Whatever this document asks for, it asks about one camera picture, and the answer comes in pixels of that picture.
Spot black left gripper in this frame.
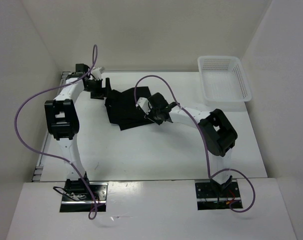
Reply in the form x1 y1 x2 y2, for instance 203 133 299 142
84 77 116 100

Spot black sport shorts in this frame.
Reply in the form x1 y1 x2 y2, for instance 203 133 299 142
104 87 154 131

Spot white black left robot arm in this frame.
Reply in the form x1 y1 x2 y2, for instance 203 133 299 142
44 63 111 200

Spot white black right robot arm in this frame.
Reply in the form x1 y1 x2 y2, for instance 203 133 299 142
136 92 238 197

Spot white perforated plastic basket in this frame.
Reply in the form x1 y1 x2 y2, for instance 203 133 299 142
197 55 252 106

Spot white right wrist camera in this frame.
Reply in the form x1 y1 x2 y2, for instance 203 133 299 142
135 97 152 115

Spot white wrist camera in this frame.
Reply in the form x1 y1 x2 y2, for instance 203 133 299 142
91 67 105 80
135 97 152 115

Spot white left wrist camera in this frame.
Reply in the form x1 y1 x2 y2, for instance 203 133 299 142
91 67 105 80

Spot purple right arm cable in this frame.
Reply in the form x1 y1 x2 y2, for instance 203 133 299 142
133 75 256 213

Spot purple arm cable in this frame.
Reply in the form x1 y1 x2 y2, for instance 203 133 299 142
14 44 105 220
133 75 256 213

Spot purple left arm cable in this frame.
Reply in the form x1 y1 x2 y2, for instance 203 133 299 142
14 44 105 220

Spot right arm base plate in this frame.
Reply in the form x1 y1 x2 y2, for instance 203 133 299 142
195 181 243 211

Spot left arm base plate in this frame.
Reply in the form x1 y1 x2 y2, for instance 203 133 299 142
53 182 108 213

